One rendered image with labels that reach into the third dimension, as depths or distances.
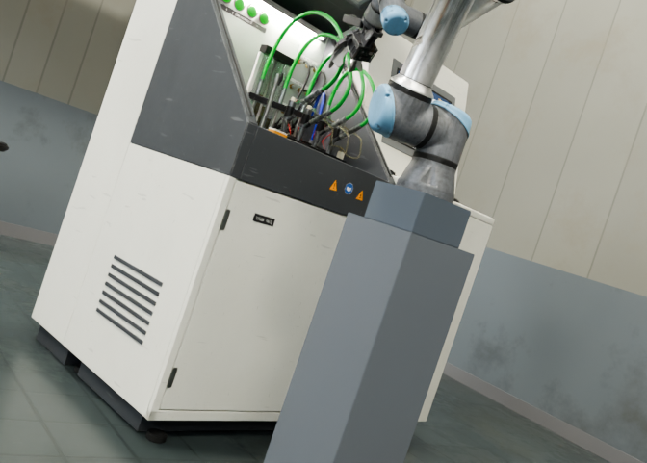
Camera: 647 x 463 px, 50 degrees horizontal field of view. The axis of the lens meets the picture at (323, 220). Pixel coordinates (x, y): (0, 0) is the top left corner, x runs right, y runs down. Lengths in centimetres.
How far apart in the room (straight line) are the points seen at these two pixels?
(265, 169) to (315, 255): 37
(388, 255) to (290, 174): 55
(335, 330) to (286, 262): 49
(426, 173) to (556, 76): 326
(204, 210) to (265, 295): 34
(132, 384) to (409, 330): 87
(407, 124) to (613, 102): 303
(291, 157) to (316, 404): 74
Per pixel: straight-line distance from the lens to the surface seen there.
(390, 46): 281
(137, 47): 257
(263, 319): 215
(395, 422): 176
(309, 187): 212
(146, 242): 218
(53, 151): 469
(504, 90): 510
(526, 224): 463
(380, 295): 162
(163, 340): 203
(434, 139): 171
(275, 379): 229
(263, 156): 198
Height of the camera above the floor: 78
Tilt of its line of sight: 1 degrees down
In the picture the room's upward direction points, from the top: 19 degrees clockwise
